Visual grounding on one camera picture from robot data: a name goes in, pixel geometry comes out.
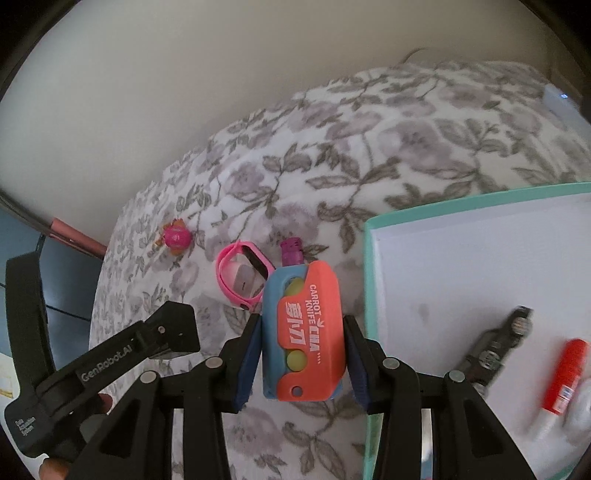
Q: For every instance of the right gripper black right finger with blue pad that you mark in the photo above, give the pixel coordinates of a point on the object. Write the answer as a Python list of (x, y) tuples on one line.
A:
[(469, 441)]

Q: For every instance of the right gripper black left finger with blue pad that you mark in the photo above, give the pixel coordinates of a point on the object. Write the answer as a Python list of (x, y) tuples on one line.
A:
[(135, 441)]

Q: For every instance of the black toy car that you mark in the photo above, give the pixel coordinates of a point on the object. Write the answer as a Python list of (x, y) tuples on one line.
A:
[(485, 359)]

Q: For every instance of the red white glue tube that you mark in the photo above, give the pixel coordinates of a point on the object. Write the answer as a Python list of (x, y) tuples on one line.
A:
[(563, 383)]

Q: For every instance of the blue orange carrot knife toy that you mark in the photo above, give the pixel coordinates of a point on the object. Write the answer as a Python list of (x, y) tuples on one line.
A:
[(304, 355)]

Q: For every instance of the white rectangular plastic holder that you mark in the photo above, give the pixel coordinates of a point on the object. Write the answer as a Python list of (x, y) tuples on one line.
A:
[(577, 423)]

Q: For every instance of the person's left hand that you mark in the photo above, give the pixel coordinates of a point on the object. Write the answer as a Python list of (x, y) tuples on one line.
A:
[(57, 469)]

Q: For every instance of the teal white shallow box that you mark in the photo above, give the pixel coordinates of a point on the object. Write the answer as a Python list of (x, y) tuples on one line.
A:
[(438, 276)]

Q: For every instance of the white charger cube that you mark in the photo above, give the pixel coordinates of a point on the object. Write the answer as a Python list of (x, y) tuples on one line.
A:
[(246, 281)]

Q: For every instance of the pink smart watch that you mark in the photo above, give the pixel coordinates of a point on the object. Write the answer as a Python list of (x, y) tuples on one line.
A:
[(244, 252)]

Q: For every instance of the pink round toy figure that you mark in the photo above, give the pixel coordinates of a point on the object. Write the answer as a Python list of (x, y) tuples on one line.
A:
[(175, 236)]

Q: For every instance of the floral grey white blanket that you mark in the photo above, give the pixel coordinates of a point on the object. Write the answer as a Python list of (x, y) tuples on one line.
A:
[(319, 166)]

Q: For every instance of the white power strip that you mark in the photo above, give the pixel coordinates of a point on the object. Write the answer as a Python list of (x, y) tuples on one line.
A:
[(560, 104)]

